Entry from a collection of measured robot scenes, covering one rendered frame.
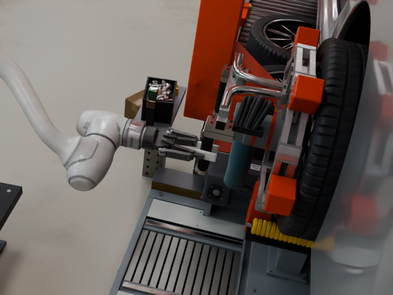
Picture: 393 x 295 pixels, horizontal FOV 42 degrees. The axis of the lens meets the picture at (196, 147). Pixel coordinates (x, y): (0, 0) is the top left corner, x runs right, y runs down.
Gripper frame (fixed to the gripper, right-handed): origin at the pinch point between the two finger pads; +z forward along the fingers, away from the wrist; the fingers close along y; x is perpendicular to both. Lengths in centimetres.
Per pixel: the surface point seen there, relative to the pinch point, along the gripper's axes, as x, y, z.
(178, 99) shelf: -38, -83, -23
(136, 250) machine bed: -77, -18, -23
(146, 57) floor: -83, -198, -67
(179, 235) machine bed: -76, -32, -6
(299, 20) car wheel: -33, -200, 32
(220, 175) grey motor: -43, -40, 5
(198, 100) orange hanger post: -21, -59, -11
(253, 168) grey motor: -40, -47, 19
